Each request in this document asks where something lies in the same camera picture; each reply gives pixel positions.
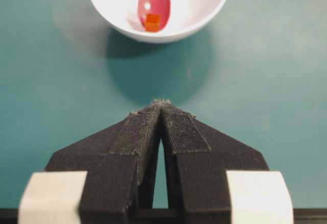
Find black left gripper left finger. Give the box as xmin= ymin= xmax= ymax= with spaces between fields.
xmin=18 ymin=101 xmax=162 ymax=223

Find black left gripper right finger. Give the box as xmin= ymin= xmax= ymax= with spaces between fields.
xmin=157 ymin=98 xmax=294 ymax=224

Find small red block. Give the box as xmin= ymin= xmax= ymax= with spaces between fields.
xmin=144 ymin=14 xmax=160 ymax=32

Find pink plastic spoon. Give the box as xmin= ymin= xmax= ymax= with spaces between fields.
xmin=137 ymin=0 xmax=171 ymax=31

